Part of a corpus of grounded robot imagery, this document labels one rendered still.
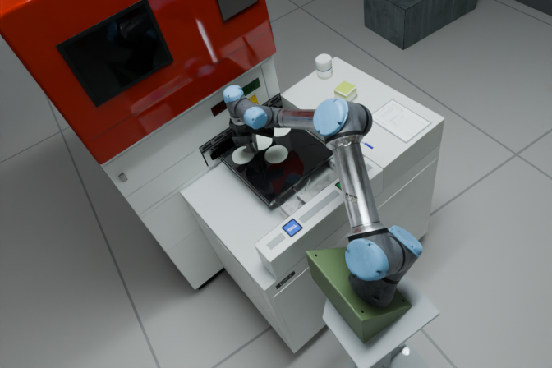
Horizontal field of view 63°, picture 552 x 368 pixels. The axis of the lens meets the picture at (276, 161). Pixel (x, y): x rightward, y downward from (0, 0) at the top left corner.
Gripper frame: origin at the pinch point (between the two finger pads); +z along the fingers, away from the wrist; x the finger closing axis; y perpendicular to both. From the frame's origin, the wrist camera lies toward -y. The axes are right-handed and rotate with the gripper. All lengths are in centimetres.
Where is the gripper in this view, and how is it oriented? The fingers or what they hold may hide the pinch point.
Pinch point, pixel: (257, 151)
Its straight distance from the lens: 191.3
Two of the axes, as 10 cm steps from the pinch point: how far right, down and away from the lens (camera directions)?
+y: -9.8, 0.8, 1.7
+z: 1.8, 6.3, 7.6
